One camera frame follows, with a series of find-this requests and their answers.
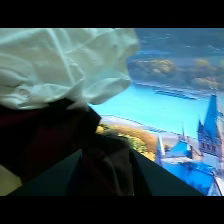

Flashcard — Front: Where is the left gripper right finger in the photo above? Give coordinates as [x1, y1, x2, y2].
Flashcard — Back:
[129, 149, 205, 197]

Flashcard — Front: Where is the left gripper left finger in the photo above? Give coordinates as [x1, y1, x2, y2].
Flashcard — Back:
[8, 149, 83, 197]

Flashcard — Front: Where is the dark red shirt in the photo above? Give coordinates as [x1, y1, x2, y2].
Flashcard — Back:
[0, 98, 153, 197]

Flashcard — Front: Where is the beige garment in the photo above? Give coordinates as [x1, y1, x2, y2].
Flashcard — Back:
[0, 163, 24, 197]

